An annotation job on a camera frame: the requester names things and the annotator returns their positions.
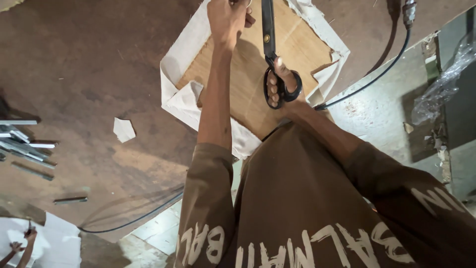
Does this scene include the person's left hand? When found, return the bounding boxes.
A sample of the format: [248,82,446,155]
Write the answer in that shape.
[207,0,257,50]

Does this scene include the person's right hand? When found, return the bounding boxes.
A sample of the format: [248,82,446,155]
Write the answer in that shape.
[266,57,306,111]

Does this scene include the black scissors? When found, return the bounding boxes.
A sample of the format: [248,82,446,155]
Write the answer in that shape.
[260,0,303,111]

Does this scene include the white canvas cloth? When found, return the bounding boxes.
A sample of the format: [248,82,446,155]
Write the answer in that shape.
[159,0,351,161]

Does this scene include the plywood board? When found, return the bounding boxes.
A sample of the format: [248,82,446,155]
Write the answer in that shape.
[176,0,336,141]

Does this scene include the small white cloth scrap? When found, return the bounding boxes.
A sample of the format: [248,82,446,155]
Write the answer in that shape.
[113,117,137,144]

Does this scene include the brown printed shirt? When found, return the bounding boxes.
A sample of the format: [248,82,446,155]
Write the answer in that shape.
[174,122,476,268]

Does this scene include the clear plastic wrap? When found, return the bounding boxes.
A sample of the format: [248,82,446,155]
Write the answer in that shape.
[411,36,476,126]

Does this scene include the dark grey cabinet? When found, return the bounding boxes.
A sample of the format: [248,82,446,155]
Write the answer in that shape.
[436,7,476,203]

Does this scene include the single dark metal bar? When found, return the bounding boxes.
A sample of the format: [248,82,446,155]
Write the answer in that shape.
[53,196,89,205]

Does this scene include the pile of metal strips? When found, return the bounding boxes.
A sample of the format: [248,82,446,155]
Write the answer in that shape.
[0,119,59,182]

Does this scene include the white cloth sheet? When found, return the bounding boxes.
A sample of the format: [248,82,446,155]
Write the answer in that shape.
[0,212,82,268]

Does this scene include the black air hose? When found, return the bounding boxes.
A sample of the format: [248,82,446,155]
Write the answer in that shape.
[77,28,412,234]

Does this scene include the metal hose coupling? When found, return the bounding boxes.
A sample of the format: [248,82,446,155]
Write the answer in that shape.
[401,0,417,31]

